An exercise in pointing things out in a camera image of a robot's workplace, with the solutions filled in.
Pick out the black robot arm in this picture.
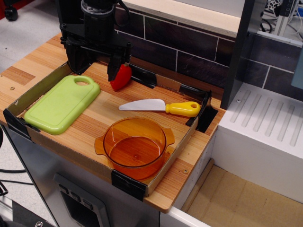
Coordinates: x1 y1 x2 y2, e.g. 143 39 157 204
55 0 133 81

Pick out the yellow handled white knife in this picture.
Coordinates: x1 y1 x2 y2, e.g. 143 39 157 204
119 99 201 117

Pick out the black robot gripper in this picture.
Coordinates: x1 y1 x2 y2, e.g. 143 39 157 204
60 10 132 81

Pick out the dark grey vertical post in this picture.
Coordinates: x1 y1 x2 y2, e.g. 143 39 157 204
221 0 266 110

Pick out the green plastic cutting board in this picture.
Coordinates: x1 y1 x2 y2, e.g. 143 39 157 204
24 75 100 135

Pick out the black caster wheel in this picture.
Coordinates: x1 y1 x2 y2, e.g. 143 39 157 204
4 6 18 21

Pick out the cardboard fence with black tape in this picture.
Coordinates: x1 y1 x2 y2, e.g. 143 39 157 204
0 57 224 210

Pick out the toy oven front panel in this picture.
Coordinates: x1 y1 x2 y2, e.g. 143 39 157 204
53 173 110 227

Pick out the red toy strawberry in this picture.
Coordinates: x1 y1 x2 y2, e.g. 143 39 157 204
110 64 132 90

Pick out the orange transparent pot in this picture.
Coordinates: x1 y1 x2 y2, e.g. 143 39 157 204
95 117 175 180

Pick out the white sink drainboard unit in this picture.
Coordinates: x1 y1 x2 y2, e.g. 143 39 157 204
212 83 303 202

